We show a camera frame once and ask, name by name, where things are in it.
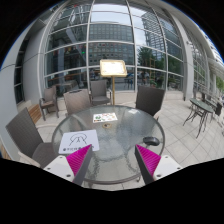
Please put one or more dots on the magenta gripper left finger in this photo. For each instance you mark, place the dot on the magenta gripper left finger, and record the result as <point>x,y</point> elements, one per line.
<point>73,167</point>

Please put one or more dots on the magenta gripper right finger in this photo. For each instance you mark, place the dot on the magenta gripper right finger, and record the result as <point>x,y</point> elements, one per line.
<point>154,167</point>

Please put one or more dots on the white paper target sheet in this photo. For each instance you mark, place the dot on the white paper target sheet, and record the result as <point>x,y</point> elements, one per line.
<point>73,141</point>

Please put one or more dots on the round glass patio table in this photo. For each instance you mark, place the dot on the round glass patio table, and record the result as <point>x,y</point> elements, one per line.
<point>115,161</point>

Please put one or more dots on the brass table centre cap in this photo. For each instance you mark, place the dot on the brass table centre cap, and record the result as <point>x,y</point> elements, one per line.
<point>107,125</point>

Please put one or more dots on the small colourful sticker card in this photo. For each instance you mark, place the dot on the small colourful sticker card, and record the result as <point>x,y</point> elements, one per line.
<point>104,117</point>

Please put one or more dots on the grey wicker chair near left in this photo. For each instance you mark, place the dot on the grey wicker chair near left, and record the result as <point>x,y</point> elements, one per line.
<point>25,135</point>

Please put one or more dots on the grey wicker chair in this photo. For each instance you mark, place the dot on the grey wicker chair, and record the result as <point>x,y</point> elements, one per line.
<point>149,100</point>
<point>77,101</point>
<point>99,93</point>
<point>49,101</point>
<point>25,135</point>

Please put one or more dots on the grey wicker chair back left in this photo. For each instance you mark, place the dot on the grey wicker chair back left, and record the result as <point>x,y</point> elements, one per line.
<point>77,101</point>

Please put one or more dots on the grey wicker chair back right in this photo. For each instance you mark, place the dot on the grey wicker chair back right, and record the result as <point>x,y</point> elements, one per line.
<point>149,100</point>

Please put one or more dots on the grey wicker chair far left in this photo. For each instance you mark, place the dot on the grey wicker chair far left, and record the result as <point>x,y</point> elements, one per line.
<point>49,101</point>

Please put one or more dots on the grey wicker chair far centre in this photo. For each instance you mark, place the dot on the grey wicker chair far centre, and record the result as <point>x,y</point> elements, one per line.
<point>99,93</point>

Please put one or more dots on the dark metal side table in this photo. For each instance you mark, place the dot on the dark metal side table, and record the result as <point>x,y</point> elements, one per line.
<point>201,109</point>

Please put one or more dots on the dark chair far right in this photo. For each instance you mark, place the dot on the dark chair far right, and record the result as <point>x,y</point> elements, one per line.
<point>218,111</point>

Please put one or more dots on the menu board on stand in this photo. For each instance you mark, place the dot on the menu board on stand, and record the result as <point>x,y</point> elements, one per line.
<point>112,68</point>

